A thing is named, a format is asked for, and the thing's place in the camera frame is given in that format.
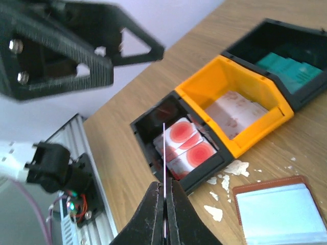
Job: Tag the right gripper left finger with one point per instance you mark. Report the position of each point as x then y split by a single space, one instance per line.
146 225

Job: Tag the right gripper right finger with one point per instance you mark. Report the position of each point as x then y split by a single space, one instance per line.
184 225

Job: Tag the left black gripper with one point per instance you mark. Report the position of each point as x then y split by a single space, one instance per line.
55 47

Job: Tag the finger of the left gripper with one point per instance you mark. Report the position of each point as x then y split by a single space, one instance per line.
109 26

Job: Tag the brown leather card holder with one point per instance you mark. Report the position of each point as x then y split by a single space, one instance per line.
280 211

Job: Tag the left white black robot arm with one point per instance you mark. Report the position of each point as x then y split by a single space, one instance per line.
40 163

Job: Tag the black bin with red cards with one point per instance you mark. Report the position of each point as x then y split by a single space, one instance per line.
193 151

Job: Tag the white card in orange bin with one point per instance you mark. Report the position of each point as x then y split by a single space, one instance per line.
234 113

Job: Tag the teal card stack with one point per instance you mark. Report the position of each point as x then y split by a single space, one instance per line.
293 74

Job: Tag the black bin with teal cards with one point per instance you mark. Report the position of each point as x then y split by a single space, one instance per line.
293 57

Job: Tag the orange plastic bin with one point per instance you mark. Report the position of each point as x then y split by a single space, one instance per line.
222 75

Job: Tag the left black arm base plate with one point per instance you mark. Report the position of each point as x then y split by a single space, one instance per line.
86 203

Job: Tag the grey slotted cable duct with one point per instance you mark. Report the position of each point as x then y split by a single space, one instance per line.
68 228

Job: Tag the aluminium front rail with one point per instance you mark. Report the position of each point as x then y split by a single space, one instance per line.
96 226

